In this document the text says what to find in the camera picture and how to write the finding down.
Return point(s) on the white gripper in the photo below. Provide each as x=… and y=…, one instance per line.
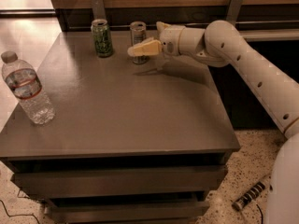
x=169, y=41

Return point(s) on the silver redbull can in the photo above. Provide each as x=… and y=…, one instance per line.
x=138, y=34

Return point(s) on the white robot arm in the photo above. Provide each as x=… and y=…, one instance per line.
x=218, y=45

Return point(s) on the green soda can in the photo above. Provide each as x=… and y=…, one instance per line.
x=102, y=38

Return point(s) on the clear plastic water bottle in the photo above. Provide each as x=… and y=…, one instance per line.
x=24, y=83

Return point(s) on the grey drawer cabinet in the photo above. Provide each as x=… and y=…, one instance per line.
x=113, y=114

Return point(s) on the upper grey drawer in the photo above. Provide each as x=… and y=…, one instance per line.
x=120, y=181

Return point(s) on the grey drawer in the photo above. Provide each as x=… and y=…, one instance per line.
x=120, y=181
x=128, y=212

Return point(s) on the white power strip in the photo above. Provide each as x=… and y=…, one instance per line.
x=251, y=194

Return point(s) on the lower grey drawer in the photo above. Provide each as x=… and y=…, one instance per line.
x=128, y=212

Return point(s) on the left metal bracket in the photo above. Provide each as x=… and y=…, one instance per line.
x=98, y=7

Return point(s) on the metal bracket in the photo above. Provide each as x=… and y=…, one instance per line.
x=233, y=10
x=98, y=7

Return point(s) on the right metal bracket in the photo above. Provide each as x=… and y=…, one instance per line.
x=233, y=10

